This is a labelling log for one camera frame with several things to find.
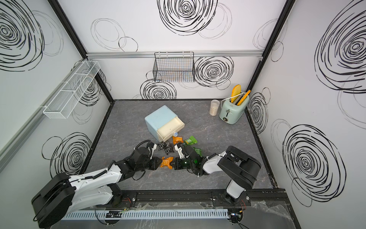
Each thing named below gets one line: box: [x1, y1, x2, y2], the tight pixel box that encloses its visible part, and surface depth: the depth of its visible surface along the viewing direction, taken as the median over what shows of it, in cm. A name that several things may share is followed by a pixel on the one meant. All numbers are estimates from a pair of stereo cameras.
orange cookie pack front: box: [160, 156, 174, 170], surface depth 86 cm
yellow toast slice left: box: [230, 83, 242, 104], surface depth 99 cm
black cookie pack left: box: [158, 141, 169, 151], surface depth 93 cm
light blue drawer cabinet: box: [144, 104, 178, 143], surface depth 92 cm
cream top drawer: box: [156, 115, 185, 142], surface depth 91 cm
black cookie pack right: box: [164, 146, 175, 156], surface depth 93 cm
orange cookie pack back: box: [172, 135, 184, 145], surface depth 97 cm
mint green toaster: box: [219, 94, 250, 125], surface depth 99 cm
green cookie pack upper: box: [184, 135, 198, 146], surface depth 97 cm
